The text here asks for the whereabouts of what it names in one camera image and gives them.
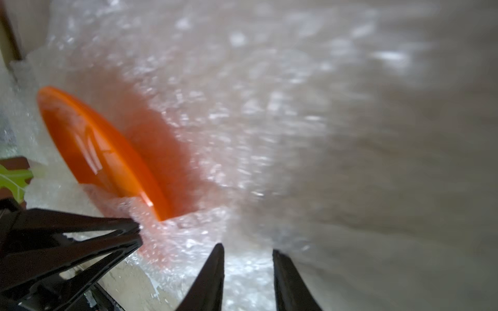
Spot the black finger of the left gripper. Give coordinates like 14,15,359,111
1,209,140,254

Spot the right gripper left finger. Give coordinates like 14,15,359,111
176,243,224,311

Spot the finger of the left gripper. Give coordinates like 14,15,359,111
1,233,142,310

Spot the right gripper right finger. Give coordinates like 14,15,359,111
272,250,322,311

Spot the orange dinner plate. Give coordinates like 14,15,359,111
36,86,173,221

